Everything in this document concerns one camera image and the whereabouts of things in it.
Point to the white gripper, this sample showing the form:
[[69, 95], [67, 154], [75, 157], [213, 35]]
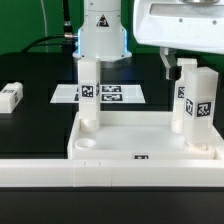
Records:
[[178, 24]]

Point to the white L-shaped obstacle fence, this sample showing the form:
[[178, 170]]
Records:
[[116, 173]]

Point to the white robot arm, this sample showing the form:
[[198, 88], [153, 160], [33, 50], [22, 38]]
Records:
[[102, 35]]

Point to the white base marker plate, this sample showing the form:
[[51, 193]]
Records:
[[110, 93]]

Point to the white desk top tray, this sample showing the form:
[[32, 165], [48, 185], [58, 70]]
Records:
[[129, 135]]

